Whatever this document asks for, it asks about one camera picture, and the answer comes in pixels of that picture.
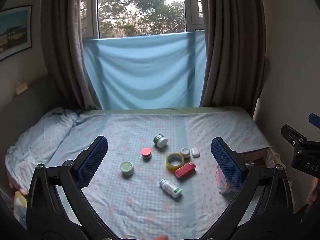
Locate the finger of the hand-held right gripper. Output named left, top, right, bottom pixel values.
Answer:
left=308, top=113, right=320, bottom=126
left=280, top=124, right=307, bottom=146

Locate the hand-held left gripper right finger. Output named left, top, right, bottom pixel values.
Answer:
left=197, top=137, right=296, bottom=240

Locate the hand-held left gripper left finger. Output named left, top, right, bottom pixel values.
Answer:
left=26, top=135, right=118, bottom=240

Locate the printed cardboard box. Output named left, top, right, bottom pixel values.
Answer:
left=216, top=147, right=276, bottom=195

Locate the light green lid jar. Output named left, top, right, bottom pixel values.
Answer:
left=120, top=161, right=135, bottom=176

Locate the red carton box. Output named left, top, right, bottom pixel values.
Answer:
left=174, top=162, right=197, bottom=180

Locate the yellow tape roll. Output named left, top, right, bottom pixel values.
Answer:
left=165, top=152, right=185, bottom=172

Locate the white bottle green cap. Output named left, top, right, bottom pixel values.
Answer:
left=159, top=178, right=182, bottom=198

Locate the person's right hand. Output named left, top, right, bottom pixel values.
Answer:
left=306, top=177, right=320, bottom=205

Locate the crumpled light blue quilt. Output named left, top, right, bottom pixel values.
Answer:
left=5, top=107, right=81, bottom=189

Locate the green label jar white cap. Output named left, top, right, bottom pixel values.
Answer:
left=153, top=134, right=168, bottom=148

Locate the yellow green bag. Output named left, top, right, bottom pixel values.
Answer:
left=13, top=191, right=28, bottom=229

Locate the brown curtain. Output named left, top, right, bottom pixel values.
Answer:
left=199, top=0, right=267, bottom=108
left=41, top=0, right=101, bottom=110

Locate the light blue hanging cloth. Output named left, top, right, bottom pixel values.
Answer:
left=82, top=31, right=208, bottom=110

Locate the small yellow packet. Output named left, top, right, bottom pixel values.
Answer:
left=15, top=81, right=28, bottom=96

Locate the wall poster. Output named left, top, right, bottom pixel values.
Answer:
left=0, top=5, right=33, bottom=62

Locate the window frame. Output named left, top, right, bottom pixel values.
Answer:
left=79, top=0, right=206, bottom=40

